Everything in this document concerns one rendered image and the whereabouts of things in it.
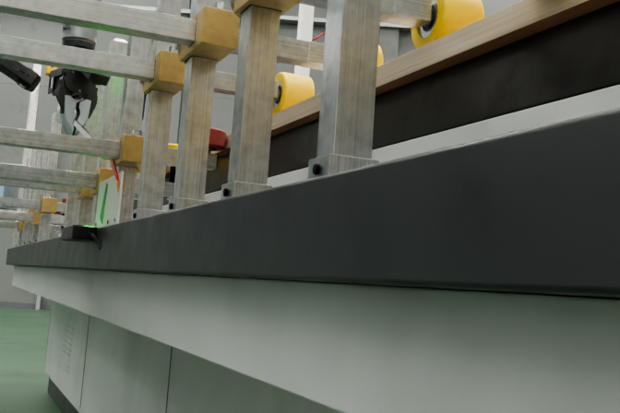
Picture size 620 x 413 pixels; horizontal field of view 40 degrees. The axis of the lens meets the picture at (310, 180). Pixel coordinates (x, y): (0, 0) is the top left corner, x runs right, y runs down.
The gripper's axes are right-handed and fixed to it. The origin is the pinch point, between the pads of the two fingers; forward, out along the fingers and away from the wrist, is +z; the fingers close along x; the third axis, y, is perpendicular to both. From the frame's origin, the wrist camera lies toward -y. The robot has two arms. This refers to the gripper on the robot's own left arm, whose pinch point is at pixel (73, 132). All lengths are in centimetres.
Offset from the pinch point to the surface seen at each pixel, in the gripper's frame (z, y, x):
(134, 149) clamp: 6.6, -31.4, 3.3
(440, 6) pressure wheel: -4, -107, 10
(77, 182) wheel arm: 11.0, -2.6, -1.0
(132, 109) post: -2.3, -24.6, 0.7
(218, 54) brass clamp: -1, -75, 17
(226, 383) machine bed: 48, -41, -15
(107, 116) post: -4.8, -0.9, -7.2
